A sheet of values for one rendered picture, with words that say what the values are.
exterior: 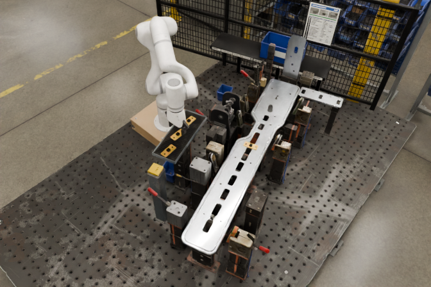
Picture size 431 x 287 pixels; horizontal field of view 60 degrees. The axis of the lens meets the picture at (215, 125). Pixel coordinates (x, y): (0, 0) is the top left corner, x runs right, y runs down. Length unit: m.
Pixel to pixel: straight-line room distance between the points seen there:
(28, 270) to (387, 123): 2.54
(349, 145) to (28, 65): 3.64
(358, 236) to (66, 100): 3.08
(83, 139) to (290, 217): 2.20
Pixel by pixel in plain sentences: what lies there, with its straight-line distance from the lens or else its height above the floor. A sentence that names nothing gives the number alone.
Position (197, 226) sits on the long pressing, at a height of 1.00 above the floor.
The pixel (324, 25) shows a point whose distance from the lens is 2.79.
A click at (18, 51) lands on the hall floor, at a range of 5.16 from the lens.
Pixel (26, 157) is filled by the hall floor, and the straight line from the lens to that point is 3.79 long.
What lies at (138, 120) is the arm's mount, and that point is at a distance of 2.66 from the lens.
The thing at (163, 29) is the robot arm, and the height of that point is 1.66.
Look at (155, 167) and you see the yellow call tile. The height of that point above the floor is 1.16.
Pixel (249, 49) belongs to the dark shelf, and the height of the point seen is 1.03.
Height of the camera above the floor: 2.66
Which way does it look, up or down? 46 degrees down
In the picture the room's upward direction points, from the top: 2 degrees clockwise
